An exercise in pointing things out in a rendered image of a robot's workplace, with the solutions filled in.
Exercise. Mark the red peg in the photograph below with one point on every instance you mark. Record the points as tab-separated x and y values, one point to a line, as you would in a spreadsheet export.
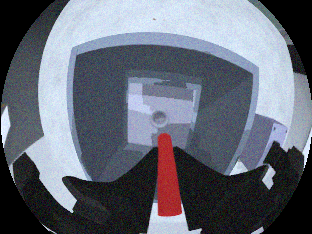
168	195

